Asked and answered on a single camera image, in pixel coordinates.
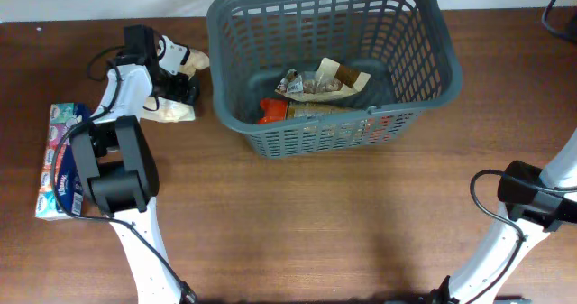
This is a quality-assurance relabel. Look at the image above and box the grey plastic shopping basket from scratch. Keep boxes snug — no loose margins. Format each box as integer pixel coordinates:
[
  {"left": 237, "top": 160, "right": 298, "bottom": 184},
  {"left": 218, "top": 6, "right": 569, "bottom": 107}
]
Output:
[{"left": 206, "top": 0, "right": 463, "bottom": 159}]

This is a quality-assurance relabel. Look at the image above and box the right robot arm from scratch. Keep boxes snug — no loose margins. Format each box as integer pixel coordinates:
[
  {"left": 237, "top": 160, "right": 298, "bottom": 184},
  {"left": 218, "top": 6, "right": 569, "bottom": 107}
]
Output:
[{"left": 425, "top": 134, "right": 576, "bottom": 304}]

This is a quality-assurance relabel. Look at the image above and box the clear brown snack bag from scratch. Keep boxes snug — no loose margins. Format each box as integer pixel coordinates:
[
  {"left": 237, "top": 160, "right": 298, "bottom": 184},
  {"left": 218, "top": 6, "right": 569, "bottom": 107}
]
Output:
[{"left": 275, "top": 58, "right": 371, "bottom": 103}]

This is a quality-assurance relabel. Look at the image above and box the orange pasta packet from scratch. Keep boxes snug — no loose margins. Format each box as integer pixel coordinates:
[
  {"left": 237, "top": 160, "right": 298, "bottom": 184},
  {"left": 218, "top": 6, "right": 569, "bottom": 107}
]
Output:
[{"left": 257, "top": 97, "right": 394, "bottom": 143}]

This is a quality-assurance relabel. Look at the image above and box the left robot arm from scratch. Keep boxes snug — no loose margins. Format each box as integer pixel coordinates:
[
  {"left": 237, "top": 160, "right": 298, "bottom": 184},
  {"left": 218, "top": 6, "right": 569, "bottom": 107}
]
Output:
[{"left": 67, "top": 25, "right": 197, "bottom": 303}]

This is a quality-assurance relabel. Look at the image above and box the beige paper bag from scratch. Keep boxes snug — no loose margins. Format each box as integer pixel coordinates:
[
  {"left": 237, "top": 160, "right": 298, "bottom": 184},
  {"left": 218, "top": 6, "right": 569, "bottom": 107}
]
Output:
[{"left": 139, "top": 48, "right": 209, "bottom": 123}]

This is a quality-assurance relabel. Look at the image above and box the blue tissue multipack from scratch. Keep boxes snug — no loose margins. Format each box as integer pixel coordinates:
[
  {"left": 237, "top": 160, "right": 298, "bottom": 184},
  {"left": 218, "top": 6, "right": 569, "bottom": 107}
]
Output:
[{"left": 35, "top": 103, "right": 90, "bottom": 221}]

